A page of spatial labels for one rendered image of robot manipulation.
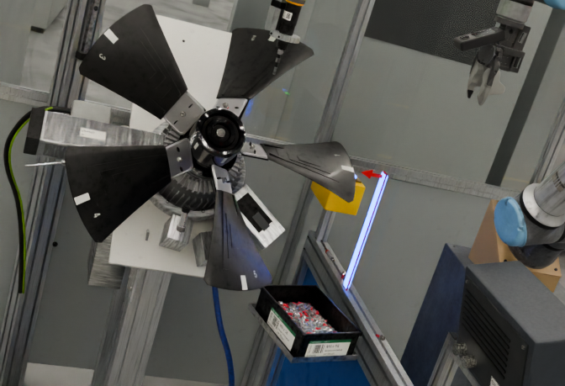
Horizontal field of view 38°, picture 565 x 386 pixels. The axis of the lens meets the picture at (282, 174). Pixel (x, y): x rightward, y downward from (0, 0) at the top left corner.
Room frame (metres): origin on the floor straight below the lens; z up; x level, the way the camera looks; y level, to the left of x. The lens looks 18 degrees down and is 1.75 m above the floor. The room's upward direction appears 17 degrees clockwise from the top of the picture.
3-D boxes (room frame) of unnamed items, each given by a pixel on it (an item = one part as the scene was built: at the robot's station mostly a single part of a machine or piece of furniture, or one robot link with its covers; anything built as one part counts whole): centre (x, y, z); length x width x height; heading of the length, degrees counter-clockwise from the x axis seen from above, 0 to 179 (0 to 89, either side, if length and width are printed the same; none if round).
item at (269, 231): (1.92, 0.05, 0.98); 0.20 x 0.16 x 0.20; 19
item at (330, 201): (2.27, -0.16, 1.02); 0.16 x 0.10 x 0.11; 19
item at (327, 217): (2.27, -0.16, 0.92); 0.03 x 0.03 x 0.12; 19
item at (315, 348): (1.77, -0.16, 0.84); 0.22 x 0.17 x 0.07; 35
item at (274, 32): (1.88, 0.09, 1.50); 0.09 x 0.07 x 0.10; 54
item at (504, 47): (2.04, -0.42, 1.57); 0.09 x 0.08 x 0.12; 109
